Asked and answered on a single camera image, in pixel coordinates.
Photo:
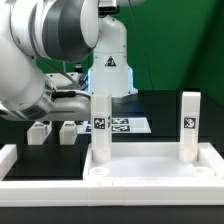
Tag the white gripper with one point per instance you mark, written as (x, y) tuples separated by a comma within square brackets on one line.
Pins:
[(69, 103)]

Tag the white desk top tray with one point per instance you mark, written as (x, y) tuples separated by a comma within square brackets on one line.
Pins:
[(156, 160)]

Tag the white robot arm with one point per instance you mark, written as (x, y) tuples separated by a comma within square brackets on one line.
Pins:
[(63, 30)]

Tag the fiducial marker plate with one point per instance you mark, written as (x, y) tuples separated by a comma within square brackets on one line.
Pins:
[(119, 125)]

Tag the white U-shaped fence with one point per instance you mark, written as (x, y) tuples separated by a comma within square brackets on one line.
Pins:
[(106, 191)]

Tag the camera on mount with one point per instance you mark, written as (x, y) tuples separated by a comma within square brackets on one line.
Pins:
[(108, 7)]

